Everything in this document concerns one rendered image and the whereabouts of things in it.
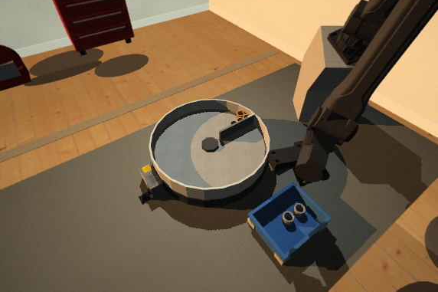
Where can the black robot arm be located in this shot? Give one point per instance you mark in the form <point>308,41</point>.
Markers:
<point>388,28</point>

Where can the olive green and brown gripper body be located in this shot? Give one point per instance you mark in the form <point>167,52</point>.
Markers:
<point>325,176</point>

